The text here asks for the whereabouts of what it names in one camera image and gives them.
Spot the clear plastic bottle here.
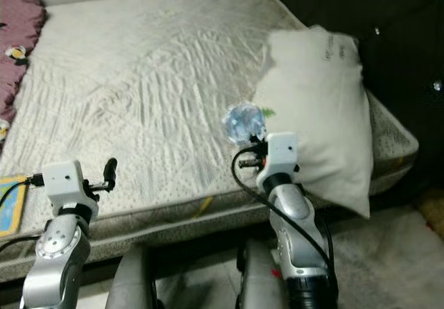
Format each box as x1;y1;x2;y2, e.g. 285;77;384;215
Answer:
222;103;268;143

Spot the white printed pillow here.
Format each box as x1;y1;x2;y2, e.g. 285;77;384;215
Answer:
252;26;372;219

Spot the colourful yellow-edged children's book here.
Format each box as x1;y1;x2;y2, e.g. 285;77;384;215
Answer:
0;175;28;237

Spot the white quilted mattress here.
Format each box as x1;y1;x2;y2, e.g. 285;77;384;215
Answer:
0;0;420;282

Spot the grey left robot leg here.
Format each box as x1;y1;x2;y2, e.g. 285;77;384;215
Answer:
108;245;157;309

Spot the grey robot leg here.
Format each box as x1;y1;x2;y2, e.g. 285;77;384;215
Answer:
236;240;292;309
108;245;157;309

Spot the grey right robot leg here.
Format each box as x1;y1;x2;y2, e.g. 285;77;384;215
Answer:
236;240;292;309

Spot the dark tufted headboard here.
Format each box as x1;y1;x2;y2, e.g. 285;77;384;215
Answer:
260;0;444;199

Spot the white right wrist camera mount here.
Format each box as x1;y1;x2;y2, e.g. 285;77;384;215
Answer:
264;133;299;183

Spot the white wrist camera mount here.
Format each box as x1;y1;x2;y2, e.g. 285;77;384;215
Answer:
40;160;92;209
264;133;299;183

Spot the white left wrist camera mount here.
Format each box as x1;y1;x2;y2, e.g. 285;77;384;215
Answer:
40;160;92;209

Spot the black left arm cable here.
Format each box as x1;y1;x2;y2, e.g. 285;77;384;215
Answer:
0;172;46;254

